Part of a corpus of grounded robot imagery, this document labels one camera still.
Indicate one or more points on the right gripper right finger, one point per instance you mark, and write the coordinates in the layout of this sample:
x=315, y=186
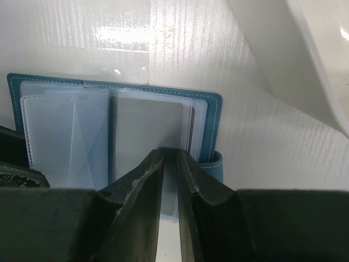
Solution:
x=217, y=223

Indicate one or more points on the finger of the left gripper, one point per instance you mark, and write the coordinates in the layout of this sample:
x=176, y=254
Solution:
x=16, y=163

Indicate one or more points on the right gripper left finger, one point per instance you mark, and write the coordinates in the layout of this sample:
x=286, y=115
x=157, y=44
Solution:
x=118, y=223

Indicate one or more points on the blue leather card holder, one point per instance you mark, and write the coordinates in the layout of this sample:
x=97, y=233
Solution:
x=210, y=159

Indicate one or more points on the white oblong tray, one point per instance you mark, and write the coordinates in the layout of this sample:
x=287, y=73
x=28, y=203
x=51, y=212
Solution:
x=280, y=38

